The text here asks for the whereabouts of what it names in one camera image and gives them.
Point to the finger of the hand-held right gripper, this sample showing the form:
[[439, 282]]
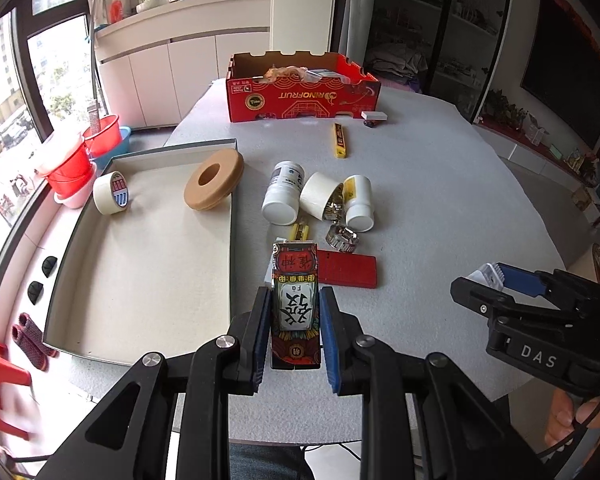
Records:
[[522, 280], [480, 297]]

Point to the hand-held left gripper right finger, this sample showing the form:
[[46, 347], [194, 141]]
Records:
[[330, 347]]

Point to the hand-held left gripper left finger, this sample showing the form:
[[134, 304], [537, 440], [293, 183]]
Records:
[[260, 342]]

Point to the printed card box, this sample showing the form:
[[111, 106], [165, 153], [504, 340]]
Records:
[[296, 305]]

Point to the red case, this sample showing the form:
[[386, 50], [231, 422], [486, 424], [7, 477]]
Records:
[[352, 271]]

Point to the grey shallow tray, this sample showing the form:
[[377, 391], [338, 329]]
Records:
[[145, 270]]

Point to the white bottle grey label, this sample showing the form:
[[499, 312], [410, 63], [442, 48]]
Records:
[[280, 200]]

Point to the person's right hand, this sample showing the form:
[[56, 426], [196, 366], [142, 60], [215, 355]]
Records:
[[565, 417]]

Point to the person's leg in jeans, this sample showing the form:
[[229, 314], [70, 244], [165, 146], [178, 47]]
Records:
[[270, 462]]

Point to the white bottle yellow label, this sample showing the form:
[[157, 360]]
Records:
[[361, 210]]

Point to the yellow utility knife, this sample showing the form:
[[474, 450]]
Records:
[[340, 141]]

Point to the small white box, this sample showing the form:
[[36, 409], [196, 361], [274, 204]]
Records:
[[375, 116]]

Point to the beige tape roll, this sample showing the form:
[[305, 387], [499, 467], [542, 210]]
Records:
[[105, 199]]

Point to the dark red slipper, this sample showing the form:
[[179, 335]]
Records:
[[27, 347], [40, 335]]

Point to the blue basin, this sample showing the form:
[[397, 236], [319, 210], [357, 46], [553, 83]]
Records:
[[125, 140]]

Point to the red cardboard box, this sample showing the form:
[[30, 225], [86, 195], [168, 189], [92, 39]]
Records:
[[300, 100]]

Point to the red bucket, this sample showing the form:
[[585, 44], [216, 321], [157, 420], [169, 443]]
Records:
[[102, 135], [67, 172]]

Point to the red plastic stool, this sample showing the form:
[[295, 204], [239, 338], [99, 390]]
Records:
[[0, 375]]

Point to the clear plastic bag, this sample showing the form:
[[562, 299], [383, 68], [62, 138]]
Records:
[[285, 72]]

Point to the glass display cabinet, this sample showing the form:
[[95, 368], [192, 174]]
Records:
[[430, 25]]

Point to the white cabinet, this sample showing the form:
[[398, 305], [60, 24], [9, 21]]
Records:
[[180, 70]]

